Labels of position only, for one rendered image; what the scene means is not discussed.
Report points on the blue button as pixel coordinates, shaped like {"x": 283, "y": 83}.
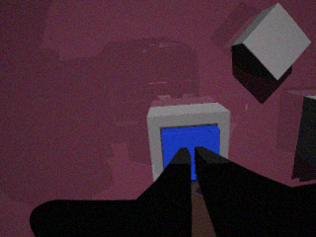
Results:
{"x": 186, "y": 125}

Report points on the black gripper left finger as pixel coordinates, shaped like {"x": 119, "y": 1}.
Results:
{"x": 163, "y": 210}

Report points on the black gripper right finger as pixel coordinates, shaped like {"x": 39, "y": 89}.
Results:
{"x": 241, "y": 203}

